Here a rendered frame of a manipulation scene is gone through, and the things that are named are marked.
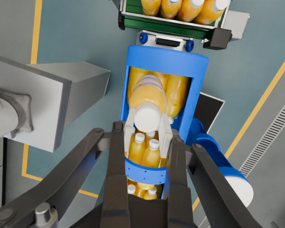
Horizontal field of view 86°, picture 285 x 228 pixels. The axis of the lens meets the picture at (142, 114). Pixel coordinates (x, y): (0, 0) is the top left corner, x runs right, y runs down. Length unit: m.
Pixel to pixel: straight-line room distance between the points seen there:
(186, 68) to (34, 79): 0.59
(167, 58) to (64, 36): 1.55
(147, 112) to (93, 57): 1.59
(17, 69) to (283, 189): 3.07
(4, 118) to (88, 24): 1.30
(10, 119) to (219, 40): 0.87
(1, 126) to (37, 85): 0.20
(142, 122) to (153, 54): 0.27
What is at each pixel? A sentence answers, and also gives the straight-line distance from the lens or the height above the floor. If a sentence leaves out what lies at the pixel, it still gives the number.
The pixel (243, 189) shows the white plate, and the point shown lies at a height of 1.04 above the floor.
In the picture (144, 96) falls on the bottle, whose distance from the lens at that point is 0.24.
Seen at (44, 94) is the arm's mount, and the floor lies 1.07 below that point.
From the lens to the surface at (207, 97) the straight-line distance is 1.68.
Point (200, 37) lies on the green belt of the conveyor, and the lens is 0.84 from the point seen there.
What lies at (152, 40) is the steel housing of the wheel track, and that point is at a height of 0.93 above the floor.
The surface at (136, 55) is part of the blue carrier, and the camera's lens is 0.49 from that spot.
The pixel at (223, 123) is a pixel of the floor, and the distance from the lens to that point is 2.02.
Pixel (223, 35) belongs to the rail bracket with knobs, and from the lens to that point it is 0.74.
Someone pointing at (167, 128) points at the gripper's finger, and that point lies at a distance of 0.17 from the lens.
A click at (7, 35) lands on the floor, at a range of 2.24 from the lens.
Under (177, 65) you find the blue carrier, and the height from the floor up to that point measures 1.23.
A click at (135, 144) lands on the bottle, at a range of 0.63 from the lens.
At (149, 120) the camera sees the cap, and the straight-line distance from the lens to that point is 0.22.
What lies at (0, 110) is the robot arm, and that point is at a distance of 0.76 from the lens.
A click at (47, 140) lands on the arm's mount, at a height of 1.07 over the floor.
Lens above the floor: 1.68
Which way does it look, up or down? 70 degrees down
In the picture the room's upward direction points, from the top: 173 degrees counter-clockwise
